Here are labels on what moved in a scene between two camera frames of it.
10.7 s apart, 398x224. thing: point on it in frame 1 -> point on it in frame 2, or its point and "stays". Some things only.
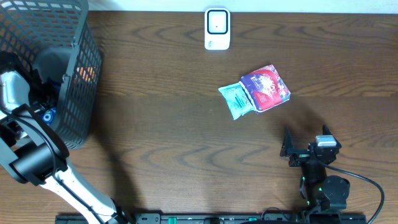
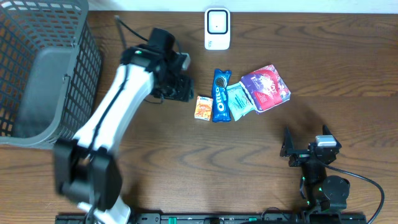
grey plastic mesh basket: x=62 y=33 stays
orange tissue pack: x=87 y=73 -> x=203 y=107
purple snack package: x=265 y=88 stays
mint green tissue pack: x=237 y=99 stays
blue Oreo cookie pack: x=48 y=116 -> x=221 y=109
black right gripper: x=305 y=154 stays
